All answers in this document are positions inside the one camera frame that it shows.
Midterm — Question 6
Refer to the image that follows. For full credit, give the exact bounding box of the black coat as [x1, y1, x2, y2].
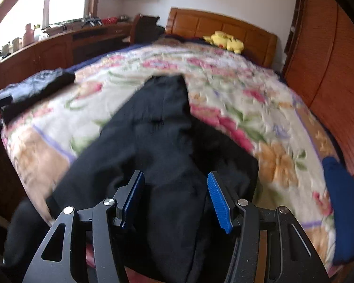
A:
[2, 74, 260, 283]

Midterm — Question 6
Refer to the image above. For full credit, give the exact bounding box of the dark grey folded garment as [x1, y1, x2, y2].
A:
[0, 68, 75, 125]

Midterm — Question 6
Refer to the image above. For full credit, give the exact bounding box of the blue folded garment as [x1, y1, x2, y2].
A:
[322, 157, 354, 264]

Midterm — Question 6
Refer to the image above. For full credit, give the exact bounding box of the blue bed sheet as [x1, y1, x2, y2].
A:
[66, 43, 153, 73]

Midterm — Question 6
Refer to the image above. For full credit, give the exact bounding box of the wooden desk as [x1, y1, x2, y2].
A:
[0, 22, 132, 90]

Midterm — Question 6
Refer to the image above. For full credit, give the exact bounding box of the black device on desk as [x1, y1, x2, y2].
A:
[81, 17, 103, 29]

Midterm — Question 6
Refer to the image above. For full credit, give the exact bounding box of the red basket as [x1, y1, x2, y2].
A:
[101, 17, 118, 25]

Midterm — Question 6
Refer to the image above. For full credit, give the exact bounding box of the floral quilt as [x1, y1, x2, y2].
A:
[1, 39, 340, 276]

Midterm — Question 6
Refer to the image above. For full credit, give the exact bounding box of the wooden chair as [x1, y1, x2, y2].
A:
[130, 14, 165, 45]

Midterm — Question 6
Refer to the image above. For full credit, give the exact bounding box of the wooden wardrobe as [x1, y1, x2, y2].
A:
[282, 0, 354, 176]

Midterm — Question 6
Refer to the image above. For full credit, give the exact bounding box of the wooden headboard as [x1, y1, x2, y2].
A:
[165, 8, 278, 68]

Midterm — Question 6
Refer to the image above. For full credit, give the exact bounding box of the yellow plush toy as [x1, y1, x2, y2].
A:
[203, 31, 245, 54]

